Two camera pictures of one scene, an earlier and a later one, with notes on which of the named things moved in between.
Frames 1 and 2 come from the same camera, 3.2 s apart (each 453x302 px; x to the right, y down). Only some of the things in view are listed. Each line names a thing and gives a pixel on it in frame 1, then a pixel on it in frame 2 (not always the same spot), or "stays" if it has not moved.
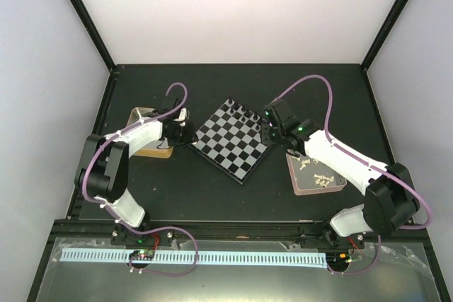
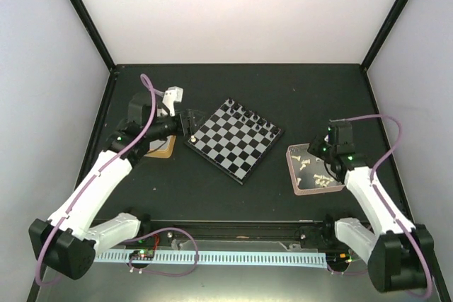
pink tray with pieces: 309,175 stays
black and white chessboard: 230,140 stays
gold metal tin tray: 161,148 stays
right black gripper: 265,136 → 313,148
